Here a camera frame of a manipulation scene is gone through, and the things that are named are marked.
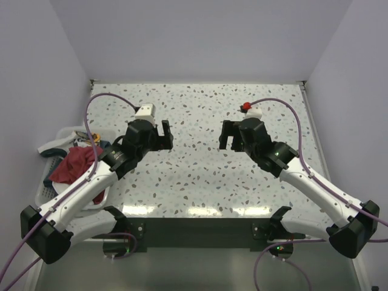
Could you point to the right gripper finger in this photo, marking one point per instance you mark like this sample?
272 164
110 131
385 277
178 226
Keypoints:
230 128
226 142

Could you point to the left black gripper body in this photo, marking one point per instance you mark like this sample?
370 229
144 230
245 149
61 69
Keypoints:
153 145

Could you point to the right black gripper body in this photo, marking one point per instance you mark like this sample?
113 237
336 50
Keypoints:
254 152

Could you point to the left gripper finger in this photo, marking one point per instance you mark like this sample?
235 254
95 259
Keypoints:
165 142
166 127

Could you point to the red tank top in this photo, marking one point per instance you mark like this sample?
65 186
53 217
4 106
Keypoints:
74 165

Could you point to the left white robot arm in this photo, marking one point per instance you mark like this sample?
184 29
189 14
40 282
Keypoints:
44 229

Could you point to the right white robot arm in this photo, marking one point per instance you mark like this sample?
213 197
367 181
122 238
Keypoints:
353 222

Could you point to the white navy tank top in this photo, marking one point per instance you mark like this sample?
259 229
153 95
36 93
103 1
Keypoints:
60 147

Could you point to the white plastic laundry basket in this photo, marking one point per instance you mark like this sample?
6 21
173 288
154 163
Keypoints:
102 137

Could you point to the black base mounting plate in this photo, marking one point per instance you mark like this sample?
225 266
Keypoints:
195 233

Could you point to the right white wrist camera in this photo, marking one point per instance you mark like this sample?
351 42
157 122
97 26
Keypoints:
251 111

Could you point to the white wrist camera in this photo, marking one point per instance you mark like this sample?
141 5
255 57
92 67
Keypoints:
146 112
251 111

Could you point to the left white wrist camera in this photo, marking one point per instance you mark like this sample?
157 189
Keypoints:
146 112

